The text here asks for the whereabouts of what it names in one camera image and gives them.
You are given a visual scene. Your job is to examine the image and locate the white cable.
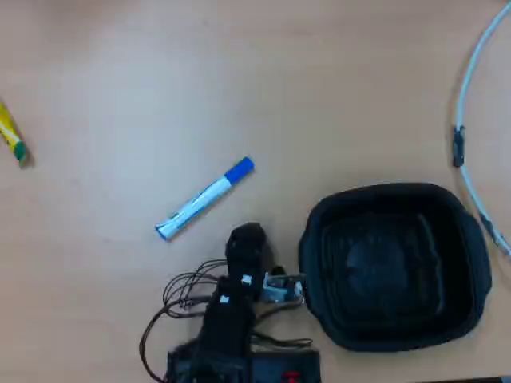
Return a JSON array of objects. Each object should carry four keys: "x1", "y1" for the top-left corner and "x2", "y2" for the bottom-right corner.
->
[{"x1": 454, "y1": 2, "x2": 511, "y2": 257}]

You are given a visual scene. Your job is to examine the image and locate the thin dark servo wires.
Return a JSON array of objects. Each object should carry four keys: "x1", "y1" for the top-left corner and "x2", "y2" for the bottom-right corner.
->
[{"x1": 138, "y1": 258, "x2": 231, "y2": 383}]

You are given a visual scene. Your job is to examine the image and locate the blue white marker pen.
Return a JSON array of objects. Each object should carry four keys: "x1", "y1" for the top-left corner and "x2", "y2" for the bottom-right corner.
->
[{"x1": 154, "y1": 156, "x2": 256, "y2": 243}]

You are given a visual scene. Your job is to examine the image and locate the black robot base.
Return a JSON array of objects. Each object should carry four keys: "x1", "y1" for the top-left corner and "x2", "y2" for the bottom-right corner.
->
[{"x1": 166, "y1": 345, "x2": 323, "y2": 383}]

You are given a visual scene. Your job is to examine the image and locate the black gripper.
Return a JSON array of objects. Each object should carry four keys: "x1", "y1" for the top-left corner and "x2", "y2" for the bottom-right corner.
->
[{"x1": 224, "y1": 222, "x2": 278, "y2": 298}]

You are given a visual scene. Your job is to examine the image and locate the small camera circuit board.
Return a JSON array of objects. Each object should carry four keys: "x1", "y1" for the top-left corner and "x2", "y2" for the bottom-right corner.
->
[{"x1": 261, "y1": 267, "x2": 307, "y2": 306}]

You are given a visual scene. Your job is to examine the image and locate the yellow green tube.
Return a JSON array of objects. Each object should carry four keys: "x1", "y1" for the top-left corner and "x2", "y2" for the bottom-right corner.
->
[{"x1": 0, "y1": 101, "x2": 31, "y2": 168}]

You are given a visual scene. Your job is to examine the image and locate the black cable clip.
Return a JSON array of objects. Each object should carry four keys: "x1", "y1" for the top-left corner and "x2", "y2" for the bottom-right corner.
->
[{"x1": 452, "y1": 124, "x2": 467, "y2": 168}]

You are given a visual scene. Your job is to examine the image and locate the black camera cable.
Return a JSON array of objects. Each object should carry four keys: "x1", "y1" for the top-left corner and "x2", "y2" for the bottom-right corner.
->
[{"x1": 252, "y1": 301, "x2": 315, "y2": 351}]

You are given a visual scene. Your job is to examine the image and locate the black plastic bowl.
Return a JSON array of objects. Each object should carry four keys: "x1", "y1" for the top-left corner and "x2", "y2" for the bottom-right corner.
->
[{"x1": 298, "y1": 182, "x2": 493, "y2": 353}]

